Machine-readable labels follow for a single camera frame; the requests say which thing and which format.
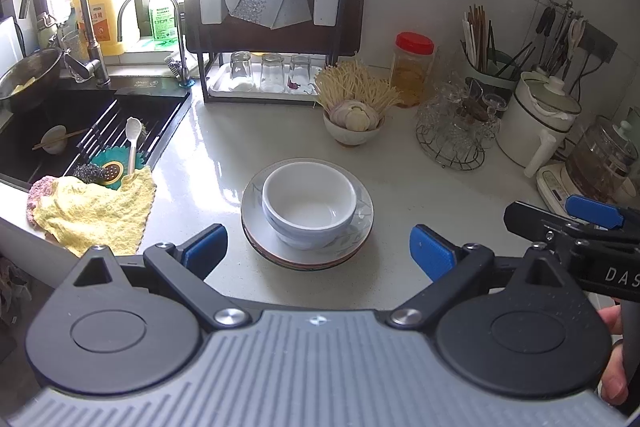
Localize green flower shaped pad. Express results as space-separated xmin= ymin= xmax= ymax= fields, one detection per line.
xmin=91 ymin=145 xmax=151 ymax=186

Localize yellow detergent bottle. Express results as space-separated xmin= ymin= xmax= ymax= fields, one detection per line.
xmin=73 ymin=0 xmax=134 ymax=56

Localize white ceramic bowl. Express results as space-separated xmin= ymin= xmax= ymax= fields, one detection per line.
xmin=262 ymin=161 xmax=359 ymax=234

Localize steel wool scrubber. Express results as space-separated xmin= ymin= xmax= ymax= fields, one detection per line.
xmin=74 ymin=164 xmax=104 ymax=184

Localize red lidded jar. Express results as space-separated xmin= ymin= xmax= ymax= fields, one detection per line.
xmin=391 ymin=32 xmax=435 ymax=108

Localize plain steel cleaver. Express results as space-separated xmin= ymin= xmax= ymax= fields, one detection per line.
xmin=270 ymin=0 xmax=314 ymax=31

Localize green soap bottle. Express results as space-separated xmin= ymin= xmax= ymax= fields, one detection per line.
xmin=148 ymin=0 xmax=180 ymax=42

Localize white electric pot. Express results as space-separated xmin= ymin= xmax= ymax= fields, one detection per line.
xmin=497 ymin=72 xmax=584 ymax=178

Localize sink roll rack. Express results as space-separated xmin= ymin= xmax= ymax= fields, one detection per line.
xmin=64 ymin=99 xmax=184 ymax=178

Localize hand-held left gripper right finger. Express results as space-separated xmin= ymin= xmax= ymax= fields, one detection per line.
xmin=389 ymin=224 xmax=583 ymax=328

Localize cream kettle heating base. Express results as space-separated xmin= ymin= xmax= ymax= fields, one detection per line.
xmin=535 ymin=161 xmax=602 ymax=219

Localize white plate grey leaf print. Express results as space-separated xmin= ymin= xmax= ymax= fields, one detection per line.
xmin=241 ymin=158 xmax=375 ymax=259

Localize round wire rack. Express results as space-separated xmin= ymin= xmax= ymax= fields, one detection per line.
xmin=416 ymin=127 xmax=487 ymax=170

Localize dark rimmed deer print plate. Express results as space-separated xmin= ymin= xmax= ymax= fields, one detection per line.
xmin=249 ymin=247 xmax=353 ymax=273

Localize small bowl in sink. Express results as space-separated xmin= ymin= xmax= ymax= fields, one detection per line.
xmin=40 ymin=125 xmax=68 ymax=156

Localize yellow cloth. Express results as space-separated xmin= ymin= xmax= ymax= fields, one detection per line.
xmin=32 ymin=166 xmax=157 ymax=259

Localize pink cloth pad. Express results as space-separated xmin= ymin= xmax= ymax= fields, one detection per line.
xmin=27 ymin=175 xmax=57 ymax=229

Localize hanging kitchen tools rack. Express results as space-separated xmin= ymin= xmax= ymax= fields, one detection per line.
xmin=534 ymin=0 xmax=589 ymax=76

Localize black sink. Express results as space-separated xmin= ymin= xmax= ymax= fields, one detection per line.
xmin=0 ymin=74 xmax=194 ymax=194

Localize tall steel faucet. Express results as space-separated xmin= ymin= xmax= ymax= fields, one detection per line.
xmin=18 ymin=0 xmax=112 ymax=88

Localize small steel faucet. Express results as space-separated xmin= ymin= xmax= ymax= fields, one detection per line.
xmin=116 ymin=0 xmax=194 ymax=88

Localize white handled scissors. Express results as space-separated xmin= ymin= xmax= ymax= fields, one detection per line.
xmin=567 ymin=17 xmax=588 ymax=58

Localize stainless steel bowl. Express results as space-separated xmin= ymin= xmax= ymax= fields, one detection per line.
xmin=0 ymin=47 xmax=64 ymax=114

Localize person's right hand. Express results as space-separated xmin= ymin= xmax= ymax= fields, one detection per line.
xmin=597 ymin=304 xmax=630 ymax=407

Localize green chopstick holder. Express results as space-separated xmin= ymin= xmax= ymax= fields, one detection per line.
xmin=459 ymin=49 xmax=521 ymax=91

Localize bundle of chopsticks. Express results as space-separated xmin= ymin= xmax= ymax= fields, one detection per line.
xmin=462 ymin=4 xmax=502 ymax=76

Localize white ceramic spoon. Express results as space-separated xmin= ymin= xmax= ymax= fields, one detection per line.
xmin=124 ymin=116 xmax=144 ymax=178

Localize garlic bulbs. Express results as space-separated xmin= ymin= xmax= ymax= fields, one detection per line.
xmin=332 ymin=99 xmax=381 ymax=134

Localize group of cut glass cups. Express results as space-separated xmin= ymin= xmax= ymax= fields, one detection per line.
xmin=415 ymin=72 xmax=509 ymax=148

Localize clear drinking glass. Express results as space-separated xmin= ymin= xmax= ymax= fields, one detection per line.
xmin=229 ymin=51 xmax=253 ymax=80
xmin=288 ymin=54 xmax=314 ymax=91
xmin=259 ymin=53 xmax=286 ymax=93

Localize glass kettle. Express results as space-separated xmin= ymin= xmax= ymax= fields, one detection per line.
xmin=565 ymin=116 xmax=640 ymax=204

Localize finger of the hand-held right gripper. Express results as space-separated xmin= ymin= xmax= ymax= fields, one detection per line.
xmin=503 ymin=201 xmax=578 ymax=240
xmin=565 ymin=194 xmax=640 ymax=232

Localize plain white plate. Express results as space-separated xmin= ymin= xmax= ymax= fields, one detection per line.
xmin=243 ymin=227 xmax=374 ymax=266

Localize white drip tray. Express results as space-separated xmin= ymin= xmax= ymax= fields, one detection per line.
xmin=207 ymin=57 xmax=324 ymax=99

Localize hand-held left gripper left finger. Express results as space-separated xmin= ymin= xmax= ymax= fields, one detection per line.
xmin=65 ymin=224 xmax=252 ymax=329

